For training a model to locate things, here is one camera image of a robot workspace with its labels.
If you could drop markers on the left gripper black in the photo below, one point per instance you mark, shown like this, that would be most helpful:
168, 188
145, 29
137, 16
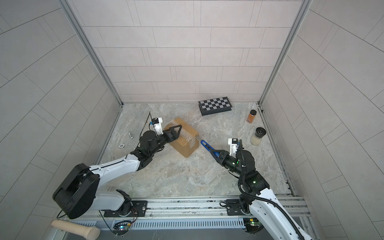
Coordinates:
172, 135

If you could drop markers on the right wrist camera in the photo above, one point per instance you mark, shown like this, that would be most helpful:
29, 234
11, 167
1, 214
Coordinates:
234, 145

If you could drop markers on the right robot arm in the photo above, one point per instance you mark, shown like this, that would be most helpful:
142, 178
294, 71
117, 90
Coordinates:
257, 198

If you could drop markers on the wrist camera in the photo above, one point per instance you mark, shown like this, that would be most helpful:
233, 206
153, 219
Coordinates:
157, 124
234, 145

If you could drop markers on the left green circuit board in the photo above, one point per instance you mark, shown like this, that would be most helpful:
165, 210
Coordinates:
123, 226

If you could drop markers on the wooden handle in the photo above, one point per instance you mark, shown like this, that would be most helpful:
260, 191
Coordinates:
89, 233

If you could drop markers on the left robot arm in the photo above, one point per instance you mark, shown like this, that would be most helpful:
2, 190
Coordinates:
79, 192

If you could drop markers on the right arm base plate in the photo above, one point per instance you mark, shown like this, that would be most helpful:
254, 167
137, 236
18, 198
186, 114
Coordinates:
234, 207

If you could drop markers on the white spice jar black lid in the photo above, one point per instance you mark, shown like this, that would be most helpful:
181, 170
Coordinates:
258, 135

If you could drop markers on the right green circuit board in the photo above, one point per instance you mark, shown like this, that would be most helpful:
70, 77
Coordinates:
251, 225

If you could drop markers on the black white chessboard box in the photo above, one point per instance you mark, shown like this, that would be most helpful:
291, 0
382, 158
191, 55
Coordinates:
214, 106

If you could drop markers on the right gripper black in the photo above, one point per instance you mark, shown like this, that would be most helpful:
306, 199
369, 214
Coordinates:
223, 158

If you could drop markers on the green circuit board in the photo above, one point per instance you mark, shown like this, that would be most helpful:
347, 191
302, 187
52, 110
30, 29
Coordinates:
251, 225
123, 226

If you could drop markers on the brown cardboard express box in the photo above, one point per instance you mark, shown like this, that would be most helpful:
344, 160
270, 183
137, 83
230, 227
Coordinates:
187, 142

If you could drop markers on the blue utility knife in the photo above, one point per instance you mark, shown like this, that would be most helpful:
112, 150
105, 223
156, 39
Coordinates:
208, 147

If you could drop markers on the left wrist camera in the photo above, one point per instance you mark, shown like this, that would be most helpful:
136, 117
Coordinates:
157, 124

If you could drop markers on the orange spice bottle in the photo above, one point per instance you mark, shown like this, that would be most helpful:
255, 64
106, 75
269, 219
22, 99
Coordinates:
251, 116

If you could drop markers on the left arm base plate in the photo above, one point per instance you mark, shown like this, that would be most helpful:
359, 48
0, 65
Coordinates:
131, 209

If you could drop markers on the aluminium mounting rail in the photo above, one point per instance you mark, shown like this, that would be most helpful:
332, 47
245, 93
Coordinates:
173, 208

